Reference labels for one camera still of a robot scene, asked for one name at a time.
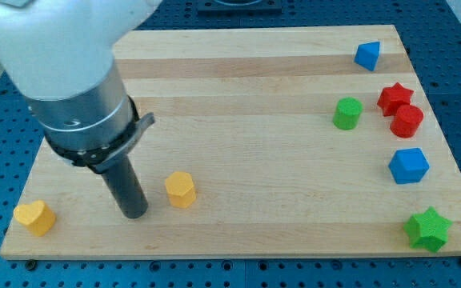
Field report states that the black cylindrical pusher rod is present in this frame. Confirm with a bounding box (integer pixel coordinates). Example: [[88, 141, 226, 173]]
[[102, 156, 148, 219]]

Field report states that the silver black flange mount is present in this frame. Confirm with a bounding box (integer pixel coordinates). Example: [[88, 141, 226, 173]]
[[26, 64, 155, 174]]

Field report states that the yellow hexagon block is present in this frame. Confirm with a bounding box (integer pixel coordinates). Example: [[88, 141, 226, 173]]
[[165, 171, 196, 209]]

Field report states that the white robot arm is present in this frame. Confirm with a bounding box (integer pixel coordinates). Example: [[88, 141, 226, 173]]
[[0, 0, 159, 218]]

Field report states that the yellow heart block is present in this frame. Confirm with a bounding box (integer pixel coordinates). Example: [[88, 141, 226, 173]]
[[13, 200, 56, 237]]

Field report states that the wooden board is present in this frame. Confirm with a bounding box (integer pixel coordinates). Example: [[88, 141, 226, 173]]
[[0, 25, 461, 260]]

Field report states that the green cylinder block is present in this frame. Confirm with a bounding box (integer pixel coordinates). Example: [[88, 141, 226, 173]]
[[332, 97, 363, 130]]

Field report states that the blue triangular prism block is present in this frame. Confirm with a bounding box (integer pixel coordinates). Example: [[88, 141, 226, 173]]
[[354, 42, 380, 71]]

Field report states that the red star block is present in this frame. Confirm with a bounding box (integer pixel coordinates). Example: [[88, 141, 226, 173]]
[[377, 82, 414, 117]]

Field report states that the blue cube block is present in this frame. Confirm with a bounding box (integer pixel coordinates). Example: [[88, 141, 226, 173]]
[[388, 147, 430, 184]]

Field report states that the red cylinder block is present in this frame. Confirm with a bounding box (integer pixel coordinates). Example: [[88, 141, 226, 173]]
[[390, 105, 424, 138]]

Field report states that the green star block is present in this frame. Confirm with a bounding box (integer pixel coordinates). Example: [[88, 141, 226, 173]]
[[403, 206, 453, 253]]

